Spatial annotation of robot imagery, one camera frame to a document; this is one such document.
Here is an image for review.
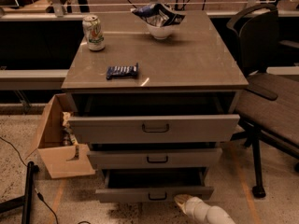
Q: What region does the grey bottom drawer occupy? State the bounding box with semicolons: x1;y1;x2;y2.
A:
95;168;214;203

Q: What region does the grey drawer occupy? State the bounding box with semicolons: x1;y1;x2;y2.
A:
69;115;239;144
87;148;222;169
95;168;214;203

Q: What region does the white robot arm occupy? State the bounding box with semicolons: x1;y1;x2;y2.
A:
174;194;236;224

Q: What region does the grey middle drawer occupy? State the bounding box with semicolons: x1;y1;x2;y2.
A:
87;148;222;169

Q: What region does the grey top drawer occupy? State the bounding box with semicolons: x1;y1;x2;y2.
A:
69;115;239;144

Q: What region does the grey drawer cabinet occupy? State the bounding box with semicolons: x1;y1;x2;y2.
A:
61;10;249;179

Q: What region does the black office chair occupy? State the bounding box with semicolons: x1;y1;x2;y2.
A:
227;4;299;198

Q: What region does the blue snack bar wrapper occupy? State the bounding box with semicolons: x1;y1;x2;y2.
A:
106;63;138;80

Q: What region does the open cardboard box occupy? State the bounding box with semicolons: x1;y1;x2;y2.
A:
27;94;95;178

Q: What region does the black stand leg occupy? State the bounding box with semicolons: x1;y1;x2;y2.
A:
0;161;39;224

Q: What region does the white bowl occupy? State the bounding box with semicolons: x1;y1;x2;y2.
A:
147;24;173;40

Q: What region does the blue white chip bag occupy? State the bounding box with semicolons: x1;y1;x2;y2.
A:
131;3;186;27

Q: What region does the green white soda can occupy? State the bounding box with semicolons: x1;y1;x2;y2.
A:
82;15;105;51

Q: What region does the black floor cable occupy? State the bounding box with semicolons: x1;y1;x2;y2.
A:
0;136;60;224

